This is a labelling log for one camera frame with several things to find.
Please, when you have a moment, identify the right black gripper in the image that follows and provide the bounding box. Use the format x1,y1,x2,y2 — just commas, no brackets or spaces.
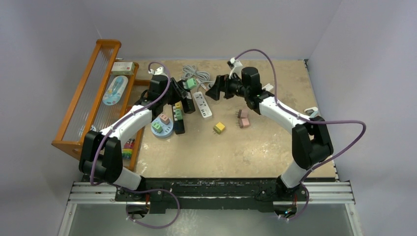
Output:
206,72,250,101

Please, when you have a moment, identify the green charger plug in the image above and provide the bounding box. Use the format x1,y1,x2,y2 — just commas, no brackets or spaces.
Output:
185,78,197,90

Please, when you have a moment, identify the short black power strip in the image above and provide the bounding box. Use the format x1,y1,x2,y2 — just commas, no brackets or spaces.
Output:
179,79,196,114

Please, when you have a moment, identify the white power strip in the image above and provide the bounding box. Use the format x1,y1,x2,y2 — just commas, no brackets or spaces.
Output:
193,91,212,118

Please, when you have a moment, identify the pink charger plug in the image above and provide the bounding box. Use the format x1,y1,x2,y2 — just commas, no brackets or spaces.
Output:
236,109,248,118
237,118,250,129

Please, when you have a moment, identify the yellow charger plug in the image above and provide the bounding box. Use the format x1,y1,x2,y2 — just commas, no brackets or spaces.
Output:
213,122,226,134

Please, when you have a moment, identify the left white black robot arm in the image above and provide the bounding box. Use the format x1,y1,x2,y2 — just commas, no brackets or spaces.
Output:
79,74,187,201

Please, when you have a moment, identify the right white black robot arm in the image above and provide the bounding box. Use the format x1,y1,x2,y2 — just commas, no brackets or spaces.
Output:
206,67,333,200

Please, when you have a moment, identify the yellow plug on long strip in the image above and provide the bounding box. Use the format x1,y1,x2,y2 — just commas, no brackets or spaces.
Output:
175,102,182,110

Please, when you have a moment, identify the green plug on long strip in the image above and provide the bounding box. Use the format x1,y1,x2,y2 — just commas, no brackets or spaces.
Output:
175,109,183,120

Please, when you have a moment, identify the pink plug on round hub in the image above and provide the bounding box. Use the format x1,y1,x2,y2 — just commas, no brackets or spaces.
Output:
159,114,170,125

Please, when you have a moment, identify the green plug on round hub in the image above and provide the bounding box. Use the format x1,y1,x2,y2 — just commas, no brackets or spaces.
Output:
151,121,163,133

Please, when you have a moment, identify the long black power strip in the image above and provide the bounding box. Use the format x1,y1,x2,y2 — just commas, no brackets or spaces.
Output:
172,105,185,135

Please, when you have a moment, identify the round blue power hub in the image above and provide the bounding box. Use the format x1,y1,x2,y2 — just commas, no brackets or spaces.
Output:
151,114,174,139

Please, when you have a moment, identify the white clip object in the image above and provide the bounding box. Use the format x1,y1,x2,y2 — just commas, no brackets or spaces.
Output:
262,83,274,91

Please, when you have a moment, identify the blue packaged item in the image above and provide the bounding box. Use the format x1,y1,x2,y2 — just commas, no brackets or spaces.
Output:
102,75,128,106

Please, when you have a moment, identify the white pink box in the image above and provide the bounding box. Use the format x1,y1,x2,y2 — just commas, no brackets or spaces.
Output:
111,61,135,75

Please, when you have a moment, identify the orange wooden shelf rack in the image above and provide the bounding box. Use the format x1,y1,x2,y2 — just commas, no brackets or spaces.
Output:
52,39,149,160

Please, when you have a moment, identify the colourful marker pack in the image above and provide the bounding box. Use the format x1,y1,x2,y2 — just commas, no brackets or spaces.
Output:
121,138,135,160

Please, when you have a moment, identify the white blue clip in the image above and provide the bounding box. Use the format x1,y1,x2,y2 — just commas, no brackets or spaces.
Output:
304,107,319,118

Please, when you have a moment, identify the grey power strip cable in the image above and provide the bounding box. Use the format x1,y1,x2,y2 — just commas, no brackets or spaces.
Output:
181,65,211,86

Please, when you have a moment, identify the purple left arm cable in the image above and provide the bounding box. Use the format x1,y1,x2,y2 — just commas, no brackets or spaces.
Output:
89,61,181,229

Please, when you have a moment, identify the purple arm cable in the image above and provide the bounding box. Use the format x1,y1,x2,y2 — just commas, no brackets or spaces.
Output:
230,49,367,222
89,61,181,229

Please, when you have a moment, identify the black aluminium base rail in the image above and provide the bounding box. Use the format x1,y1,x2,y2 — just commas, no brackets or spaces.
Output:
69,178,355,216

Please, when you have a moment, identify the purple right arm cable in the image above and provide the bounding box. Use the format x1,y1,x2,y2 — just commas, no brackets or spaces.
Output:
230,49,367,222

